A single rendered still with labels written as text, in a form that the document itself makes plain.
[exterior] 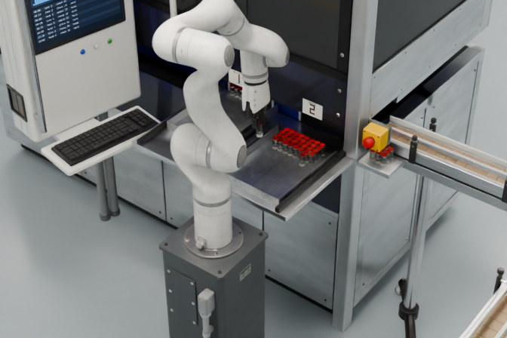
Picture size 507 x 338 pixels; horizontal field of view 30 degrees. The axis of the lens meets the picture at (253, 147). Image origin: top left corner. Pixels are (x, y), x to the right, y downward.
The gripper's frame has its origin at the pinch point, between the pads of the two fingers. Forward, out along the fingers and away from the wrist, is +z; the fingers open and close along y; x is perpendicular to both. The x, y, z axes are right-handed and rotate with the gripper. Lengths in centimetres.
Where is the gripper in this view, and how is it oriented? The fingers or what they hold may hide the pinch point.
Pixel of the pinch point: (258, 121)
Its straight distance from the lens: 309.6
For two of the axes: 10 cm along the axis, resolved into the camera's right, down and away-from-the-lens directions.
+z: 0.7, 8.6, 5.1
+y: -5.6, 4.6, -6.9
